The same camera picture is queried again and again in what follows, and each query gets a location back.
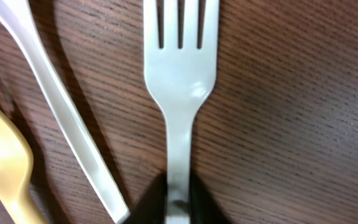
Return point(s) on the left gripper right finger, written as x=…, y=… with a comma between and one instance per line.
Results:
x=204, y=208

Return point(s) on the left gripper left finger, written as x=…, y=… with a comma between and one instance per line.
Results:
x=151, y=207

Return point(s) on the white fork slim handle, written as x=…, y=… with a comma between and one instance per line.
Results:
x=180, y=76

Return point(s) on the yellow plastic fork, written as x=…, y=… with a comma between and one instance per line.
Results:
x=16, y=165

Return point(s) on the white fork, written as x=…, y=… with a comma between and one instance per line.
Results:
x=17, y=18

